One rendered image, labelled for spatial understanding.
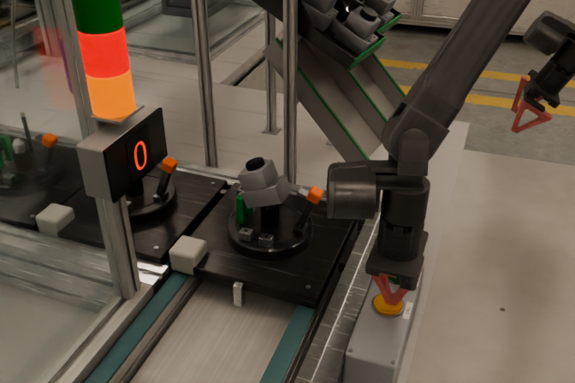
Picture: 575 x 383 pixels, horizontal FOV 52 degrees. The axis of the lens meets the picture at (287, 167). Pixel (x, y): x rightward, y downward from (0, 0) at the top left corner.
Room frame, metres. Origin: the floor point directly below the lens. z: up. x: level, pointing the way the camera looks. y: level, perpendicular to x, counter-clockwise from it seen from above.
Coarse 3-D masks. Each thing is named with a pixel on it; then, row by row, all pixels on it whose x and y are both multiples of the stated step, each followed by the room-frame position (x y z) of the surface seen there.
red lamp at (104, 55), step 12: (84, 36) 0.61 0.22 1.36; (96, 36) 0.61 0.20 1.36; (108, 36) 0.61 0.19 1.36; (120, 36) 0.62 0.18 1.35; (84, 48) 0.61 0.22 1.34; (96, 48) 0.61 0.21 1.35; (108, 48) 0.61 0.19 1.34; (120, 48) 0.62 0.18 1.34; (84, 60) 0.62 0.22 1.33; (96, 60) 0.61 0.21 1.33; (108, 60) 0.61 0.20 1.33; (120, 60) 0.62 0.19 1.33; (96, 72) 0.61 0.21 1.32; (108, 72) 0.61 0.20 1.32; (120, 72) 0.62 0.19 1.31
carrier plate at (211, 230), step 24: (216, 216) 0.81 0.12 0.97; (312, 216) 0.81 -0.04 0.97; (216, 240) 0.75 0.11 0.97; (312, 240) 0.75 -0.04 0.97; (336, 240) 0.75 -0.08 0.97; (216, 264) 0.69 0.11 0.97; (240, 264) 0.69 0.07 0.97; (264, 264) 0.69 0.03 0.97; (288, 264) 0.69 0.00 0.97; (312, 264) 0.69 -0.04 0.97; (336, 264) 0.71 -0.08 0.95; (264, 288) 0.64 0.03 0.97; (288, 288) 0.64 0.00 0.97; (312, 288) 0.64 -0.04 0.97
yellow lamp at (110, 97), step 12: (96, 84) 0.61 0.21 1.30; (108, 84) 0.61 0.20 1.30; (120, 84) 0.62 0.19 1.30; (132, 84) 0.64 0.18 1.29; (96, 96) 0.61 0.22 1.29; (108, 96) 0.61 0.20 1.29; (120, 96) 0.61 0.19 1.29; (132, 96) 0.63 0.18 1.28; (96, 108) 0.61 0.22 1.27; (108, 108) 0.61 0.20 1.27; (120, 108) 0.61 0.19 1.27; (132, 108) 0.62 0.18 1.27
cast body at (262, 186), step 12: (252, 168) 0.77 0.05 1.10; (264, 168) 0.76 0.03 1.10; (240, 180) 0.77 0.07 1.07; (252, 180) 0.76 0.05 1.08; (264, 180) 0.75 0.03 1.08; (276, 180) 0.77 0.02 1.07; (240, 192) 0.79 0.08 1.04; (252, 192) 0.76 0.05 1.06; (264, 192) 0.75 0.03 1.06; (276, 192) 0.74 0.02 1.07; (288, 192) 0.77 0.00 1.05; (252, 204) 0.76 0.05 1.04; (264, 204) 0.75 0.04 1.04
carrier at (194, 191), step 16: (160, 176) 0.91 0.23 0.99; (176, 176) 0.94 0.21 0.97; (192, 176) 0.94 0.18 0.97; (128, 192) 0.85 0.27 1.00; (144, 192) 0.86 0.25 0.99; (176, 192) 0.89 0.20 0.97; (192, 192) 0.89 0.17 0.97; (208, 192) 0.89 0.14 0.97; (128, 208) 0.80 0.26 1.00; (144, 208) 0.81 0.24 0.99; (160, 208) 0.81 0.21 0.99; (176, 208) 0.84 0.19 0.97; (192, 208) 0.84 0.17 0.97; (208, 208) 0.85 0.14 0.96; (144, 224) 0.79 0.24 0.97; (160, 224) 0.79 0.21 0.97; (176, 224) 0.79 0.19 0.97; (192, 224) 0.80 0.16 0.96; (144, 240) 0.75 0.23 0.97; (160, 240) 0.75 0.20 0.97; (176, 240) 0.75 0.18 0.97; (144, 256) 0.72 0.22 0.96; (160, 256) 0.71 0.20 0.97
